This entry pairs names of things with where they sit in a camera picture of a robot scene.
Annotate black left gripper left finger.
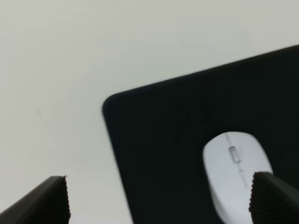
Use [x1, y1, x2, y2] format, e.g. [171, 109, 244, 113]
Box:
[0, 176, 71, 224]

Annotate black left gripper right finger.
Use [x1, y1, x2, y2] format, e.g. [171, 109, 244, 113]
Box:
[249, 172, 299, 224]

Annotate white wireless computer mouse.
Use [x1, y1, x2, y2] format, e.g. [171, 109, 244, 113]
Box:
[203, 132, 272, 224]

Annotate black rectangular mouse pad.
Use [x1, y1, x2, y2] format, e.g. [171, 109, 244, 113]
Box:
[102, 46, 299, 224]

